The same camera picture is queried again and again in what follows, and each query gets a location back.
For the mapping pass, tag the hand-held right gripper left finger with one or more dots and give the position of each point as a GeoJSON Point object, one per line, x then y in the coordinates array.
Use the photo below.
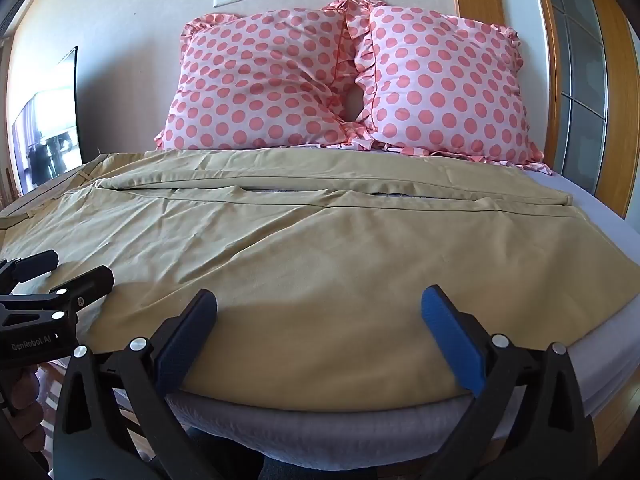
{"type": "Point", "coordinates": [184, 347]}

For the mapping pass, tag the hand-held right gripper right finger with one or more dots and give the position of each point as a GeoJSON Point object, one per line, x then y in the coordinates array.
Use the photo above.
{"type": "Point", "coordinates": [452, 342]}

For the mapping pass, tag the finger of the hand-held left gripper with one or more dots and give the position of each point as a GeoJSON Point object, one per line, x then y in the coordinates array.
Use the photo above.
{"type": "Point", "coordinates": [31, 265]}
{"type": "Point", "coordinates": [82, 286]}

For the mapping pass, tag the tan bed sheet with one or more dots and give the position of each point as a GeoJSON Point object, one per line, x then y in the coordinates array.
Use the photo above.
{"type": "Point", "coordinates": [300, 260]}

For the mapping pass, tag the person's left hand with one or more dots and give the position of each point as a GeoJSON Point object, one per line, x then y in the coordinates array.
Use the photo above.
{"type": "Point", "coordinates": [27, 400]}

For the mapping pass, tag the bed with grey sheet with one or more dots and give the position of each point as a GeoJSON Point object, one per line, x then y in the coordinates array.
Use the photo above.
{"type": "Point", "coordinates": [350, 426]}

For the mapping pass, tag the pink polka-dot pillow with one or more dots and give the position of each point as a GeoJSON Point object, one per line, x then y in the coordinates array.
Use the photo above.
{"type": "Point", "coordinates": [440, 85]}
{"type": "Point", "coordinates": [255, 85]}

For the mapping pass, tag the wooden framed glass door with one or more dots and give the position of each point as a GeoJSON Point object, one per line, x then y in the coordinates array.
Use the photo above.
{"type": "Point", "coordinates": [585, 85]}

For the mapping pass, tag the wall mirror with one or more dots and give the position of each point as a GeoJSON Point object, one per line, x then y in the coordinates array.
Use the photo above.
{"type": "Point", "coordinates": [50, 130]}

